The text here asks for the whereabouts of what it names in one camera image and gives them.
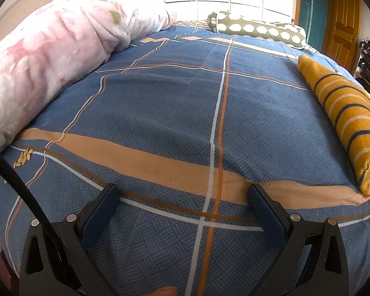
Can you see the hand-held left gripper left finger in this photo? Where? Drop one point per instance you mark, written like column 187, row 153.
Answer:
column 98, row 215

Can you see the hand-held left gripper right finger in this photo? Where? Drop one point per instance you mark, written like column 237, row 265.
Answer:
column 266, row 219

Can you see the yellow striped towel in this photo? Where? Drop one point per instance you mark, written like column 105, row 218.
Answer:
column 345, row 114

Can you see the blue plaid bed sheet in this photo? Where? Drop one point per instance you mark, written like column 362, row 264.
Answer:
column 160, row 114

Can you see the pink floral blanket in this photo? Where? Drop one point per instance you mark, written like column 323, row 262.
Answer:
column 49, row 55

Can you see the green bolster pillow white print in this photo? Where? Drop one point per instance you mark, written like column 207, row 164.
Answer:
column 259, row 29

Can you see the wooden door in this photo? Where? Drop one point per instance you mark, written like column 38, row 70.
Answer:
column 342, row 27

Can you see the patterned brown bedspread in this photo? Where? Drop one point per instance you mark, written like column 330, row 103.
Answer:
column 191, row 23

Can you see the teal door panel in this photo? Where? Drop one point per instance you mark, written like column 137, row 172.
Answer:
column 314, row 12

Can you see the beige headboard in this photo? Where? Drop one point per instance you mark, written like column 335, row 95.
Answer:
column 18, row 6

